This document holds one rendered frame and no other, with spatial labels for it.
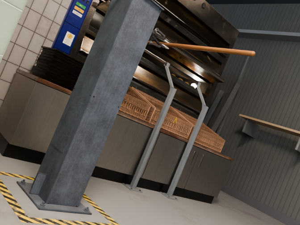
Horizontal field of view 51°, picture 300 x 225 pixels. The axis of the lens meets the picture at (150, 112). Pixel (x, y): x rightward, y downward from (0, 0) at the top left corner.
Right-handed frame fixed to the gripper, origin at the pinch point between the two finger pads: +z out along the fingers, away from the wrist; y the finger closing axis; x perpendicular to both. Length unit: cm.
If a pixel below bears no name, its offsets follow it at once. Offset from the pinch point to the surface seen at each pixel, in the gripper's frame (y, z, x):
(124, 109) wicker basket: 58, 6, -24
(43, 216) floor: 119, -71, 61
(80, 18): 1, -42, -71
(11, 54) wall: 53, -80, -73
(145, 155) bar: 88, 38, -14
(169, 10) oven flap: -54, 40, -70
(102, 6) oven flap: -18, -29, -69
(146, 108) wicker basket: 50, 26, -24
